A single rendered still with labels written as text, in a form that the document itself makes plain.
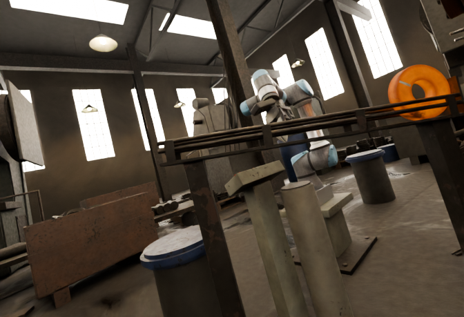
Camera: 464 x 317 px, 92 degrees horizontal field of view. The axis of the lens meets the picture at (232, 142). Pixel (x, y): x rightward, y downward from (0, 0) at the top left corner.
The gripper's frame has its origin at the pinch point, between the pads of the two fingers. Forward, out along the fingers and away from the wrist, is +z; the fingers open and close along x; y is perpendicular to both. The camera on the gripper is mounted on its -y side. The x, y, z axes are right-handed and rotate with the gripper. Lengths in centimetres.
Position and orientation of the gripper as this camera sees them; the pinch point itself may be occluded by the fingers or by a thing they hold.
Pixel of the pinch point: (282, 138)
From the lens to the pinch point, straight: 80.6
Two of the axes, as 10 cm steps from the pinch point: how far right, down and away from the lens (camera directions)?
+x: -4.9, 5.7, 6.6
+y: 8.5, 1.2, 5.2
